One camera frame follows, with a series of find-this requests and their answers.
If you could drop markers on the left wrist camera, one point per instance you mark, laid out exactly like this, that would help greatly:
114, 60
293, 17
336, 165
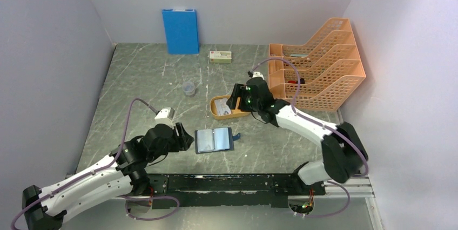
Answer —
165, 113

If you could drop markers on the small red white box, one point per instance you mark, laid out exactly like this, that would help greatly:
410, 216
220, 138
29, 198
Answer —
220, 56

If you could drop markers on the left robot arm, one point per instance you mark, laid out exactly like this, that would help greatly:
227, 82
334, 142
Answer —
121, 172

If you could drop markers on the orange oval tray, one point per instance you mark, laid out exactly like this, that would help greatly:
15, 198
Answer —
235, 112

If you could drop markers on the red black item in rack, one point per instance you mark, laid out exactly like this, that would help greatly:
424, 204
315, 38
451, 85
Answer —
301, 81

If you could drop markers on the blue card holder wallet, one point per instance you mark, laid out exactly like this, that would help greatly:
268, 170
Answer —
223, 140

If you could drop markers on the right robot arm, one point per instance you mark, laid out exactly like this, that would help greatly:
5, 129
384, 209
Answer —
343, 153

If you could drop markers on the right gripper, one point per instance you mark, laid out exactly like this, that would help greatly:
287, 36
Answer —
239, 90

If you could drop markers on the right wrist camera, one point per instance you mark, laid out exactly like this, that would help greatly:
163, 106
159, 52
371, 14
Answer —
255, 74

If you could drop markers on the orange mesh file rack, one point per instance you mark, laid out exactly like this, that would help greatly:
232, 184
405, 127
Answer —
329, 62

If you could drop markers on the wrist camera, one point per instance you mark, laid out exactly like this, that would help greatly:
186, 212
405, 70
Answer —
165, 113
255, 74

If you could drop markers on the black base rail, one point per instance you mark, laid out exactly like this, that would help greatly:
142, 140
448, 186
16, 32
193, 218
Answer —
211, 190

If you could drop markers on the white VIP credit card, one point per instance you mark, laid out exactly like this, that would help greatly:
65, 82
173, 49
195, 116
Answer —
222, 109

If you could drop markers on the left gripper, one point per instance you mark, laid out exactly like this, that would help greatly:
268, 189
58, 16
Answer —
183, 141

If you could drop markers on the blue folder box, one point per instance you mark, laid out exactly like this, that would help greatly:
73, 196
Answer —
181, 31

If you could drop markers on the small clear plastic cup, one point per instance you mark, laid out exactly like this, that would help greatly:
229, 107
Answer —
189, 88

